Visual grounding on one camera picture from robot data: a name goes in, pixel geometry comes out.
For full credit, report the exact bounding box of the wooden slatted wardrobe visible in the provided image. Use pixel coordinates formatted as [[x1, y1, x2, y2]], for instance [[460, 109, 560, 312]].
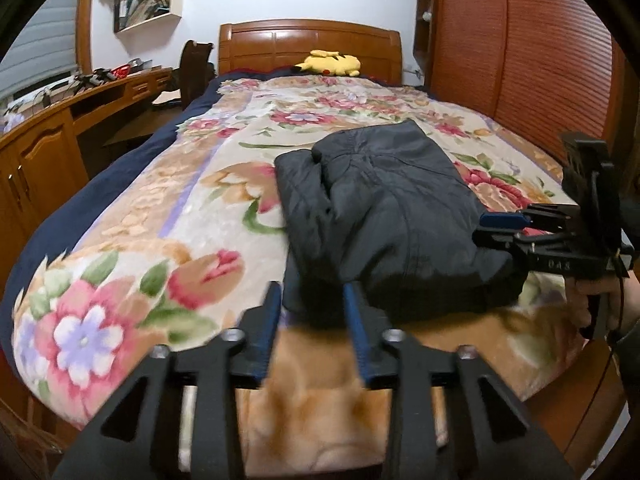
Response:
[[427, 0, 628, 196]]

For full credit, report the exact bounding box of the person's right hand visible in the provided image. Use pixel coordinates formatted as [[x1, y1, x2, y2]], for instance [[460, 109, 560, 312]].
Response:
[[564, 276, 640, 337]]

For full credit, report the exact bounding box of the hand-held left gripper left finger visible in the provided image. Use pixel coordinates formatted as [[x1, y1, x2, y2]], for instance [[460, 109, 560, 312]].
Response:
[[50, 280, 283, 480]]

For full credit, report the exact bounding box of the wooden desk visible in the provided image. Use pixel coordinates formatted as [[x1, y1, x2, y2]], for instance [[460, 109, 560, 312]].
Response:
[[0, 65, 173, 281]]

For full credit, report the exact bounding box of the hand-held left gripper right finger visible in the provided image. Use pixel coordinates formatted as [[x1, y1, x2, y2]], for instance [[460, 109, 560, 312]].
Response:
[[342, 280, 576, 480]]

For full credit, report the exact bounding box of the dark wooden chair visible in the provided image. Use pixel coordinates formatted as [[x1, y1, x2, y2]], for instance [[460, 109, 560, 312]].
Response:
[[152, 40, 217, 111]]

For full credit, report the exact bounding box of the black jacket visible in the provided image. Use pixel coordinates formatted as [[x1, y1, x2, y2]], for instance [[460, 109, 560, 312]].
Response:
[[274, 119, 538, 323]]

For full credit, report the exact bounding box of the open wooden shelf column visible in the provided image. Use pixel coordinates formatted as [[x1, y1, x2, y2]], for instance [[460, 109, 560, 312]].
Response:
[[414, 0, 436, 66]]

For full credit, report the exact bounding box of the black device on desk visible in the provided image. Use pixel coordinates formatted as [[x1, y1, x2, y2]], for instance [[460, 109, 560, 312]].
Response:
[[72, 67, 116, 93]]

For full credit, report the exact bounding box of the wooden headboard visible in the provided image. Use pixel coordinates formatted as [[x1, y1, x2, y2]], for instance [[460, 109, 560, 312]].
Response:
[[218, 19, 403, 86]]

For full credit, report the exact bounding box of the yellow plush toy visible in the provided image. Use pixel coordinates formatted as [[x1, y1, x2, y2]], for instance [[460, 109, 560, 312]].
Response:
[[292, 50, 362, 78]]

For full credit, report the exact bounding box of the wooden bed footboard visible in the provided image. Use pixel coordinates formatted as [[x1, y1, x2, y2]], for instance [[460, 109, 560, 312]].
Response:
[[520, 330, 633, 461]]

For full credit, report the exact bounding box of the floral blanket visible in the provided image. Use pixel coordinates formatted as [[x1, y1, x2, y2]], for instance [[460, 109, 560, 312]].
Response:
[[10, 74, 596, 451]]

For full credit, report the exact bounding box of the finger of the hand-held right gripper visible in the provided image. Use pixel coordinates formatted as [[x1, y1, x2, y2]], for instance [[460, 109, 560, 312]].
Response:
[[471, 230, 582, 262], [479, 204, 582, 233]]

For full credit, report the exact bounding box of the grey window blind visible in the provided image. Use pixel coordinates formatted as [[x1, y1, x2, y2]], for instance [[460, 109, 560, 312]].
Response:
[[0, 0, 83, 106]]

